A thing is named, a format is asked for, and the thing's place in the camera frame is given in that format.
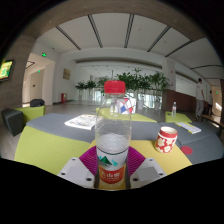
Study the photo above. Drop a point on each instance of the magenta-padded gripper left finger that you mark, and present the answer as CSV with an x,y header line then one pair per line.
x,y
77,173

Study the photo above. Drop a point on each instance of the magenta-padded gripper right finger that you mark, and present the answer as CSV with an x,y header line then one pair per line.
x,y
146,173

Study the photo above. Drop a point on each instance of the clear red-capped water bottle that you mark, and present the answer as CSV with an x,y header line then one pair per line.
x,y
112,133

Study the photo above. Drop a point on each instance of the small clear water bottle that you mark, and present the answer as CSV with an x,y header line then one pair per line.
x,y
174,110

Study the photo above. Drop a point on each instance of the red white floral mug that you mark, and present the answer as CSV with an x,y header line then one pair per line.
x,y
165,140

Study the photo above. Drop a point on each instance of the white open magazine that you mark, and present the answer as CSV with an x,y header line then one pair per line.
x,y
80,121

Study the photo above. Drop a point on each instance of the white yellow booklet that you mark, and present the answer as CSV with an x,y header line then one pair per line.
x,y
188,127

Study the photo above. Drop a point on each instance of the white red blue cube box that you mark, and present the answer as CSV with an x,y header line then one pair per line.
x,y
133,106

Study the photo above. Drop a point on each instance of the lime green ottoman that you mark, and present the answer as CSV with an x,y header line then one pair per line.
x,y
33,113

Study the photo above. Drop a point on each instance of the red fire extinguisher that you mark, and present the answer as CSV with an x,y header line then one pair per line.
x,y
63,98

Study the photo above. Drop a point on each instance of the black bag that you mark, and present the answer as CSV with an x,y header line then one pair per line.
x,y
37,102

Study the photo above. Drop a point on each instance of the dark grey ottoman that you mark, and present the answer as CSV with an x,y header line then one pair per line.
x,y
12,121

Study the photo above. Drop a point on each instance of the long wooden bench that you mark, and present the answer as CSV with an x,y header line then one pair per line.
x,y
213,120

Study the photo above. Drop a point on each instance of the row of potted green plants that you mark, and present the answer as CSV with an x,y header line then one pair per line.
x,y
143,81

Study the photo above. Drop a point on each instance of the person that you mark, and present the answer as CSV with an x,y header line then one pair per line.
x,y
200,96
210,100

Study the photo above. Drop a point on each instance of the green exit sign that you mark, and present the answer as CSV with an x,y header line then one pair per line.
x,y
44,55

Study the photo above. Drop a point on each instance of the framed wall picture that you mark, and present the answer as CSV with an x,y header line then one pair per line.
x,y
67,74

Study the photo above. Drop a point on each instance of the wall-mounted display screen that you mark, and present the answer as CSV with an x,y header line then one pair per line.
x,y
6,70

